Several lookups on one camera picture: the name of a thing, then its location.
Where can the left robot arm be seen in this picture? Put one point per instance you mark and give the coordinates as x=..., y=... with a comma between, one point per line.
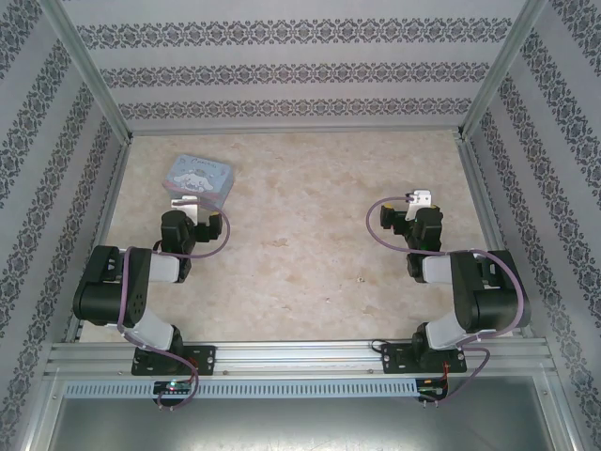
x=141, y=300

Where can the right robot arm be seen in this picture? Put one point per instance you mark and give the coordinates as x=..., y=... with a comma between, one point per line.
x=469, y=291

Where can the cartoon print tin box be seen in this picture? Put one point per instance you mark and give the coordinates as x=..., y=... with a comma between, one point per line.
x=199, y=176

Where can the left control board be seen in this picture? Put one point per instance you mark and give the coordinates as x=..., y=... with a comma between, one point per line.
x=173, y=387

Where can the control board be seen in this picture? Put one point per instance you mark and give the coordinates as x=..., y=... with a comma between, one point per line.
x=173, y=387
x=432, y=392

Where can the right control board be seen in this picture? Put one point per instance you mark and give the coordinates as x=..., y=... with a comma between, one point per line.
x=432, y=392

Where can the grey metal sheet panel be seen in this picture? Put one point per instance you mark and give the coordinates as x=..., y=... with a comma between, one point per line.
x=300, y=425

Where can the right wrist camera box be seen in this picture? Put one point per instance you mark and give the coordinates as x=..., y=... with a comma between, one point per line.
x=419, y=201

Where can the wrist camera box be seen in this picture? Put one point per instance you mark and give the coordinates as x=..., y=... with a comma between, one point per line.
x=184, y=206
x=419, y=201

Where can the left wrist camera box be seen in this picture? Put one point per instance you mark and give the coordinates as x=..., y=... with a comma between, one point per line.
x=184, y=206

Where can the aluminium side rail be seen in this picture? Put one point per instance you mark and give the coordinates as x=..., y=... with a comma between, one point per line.
x=101, y=235
x=488, y=211

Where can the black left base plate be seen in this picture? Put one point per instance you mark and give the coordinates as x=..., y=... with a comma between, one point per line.
x=202, y=359

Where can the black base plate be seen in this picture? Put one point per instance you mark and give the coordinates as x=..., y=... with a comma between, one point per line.
x=394, y=358
x=202, y=359

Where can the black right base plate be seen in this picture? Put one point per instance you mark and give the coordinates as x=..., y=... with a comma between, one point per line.
x=394, y=358

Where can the aluminium frame post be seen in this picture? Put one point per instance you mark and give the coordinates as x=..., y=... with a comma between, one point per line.
x=502, y=70
x=89, y=70

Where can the aluminium cross rail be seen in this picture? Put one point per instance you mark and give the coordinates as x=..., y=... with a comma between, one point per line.
x=300, y=357

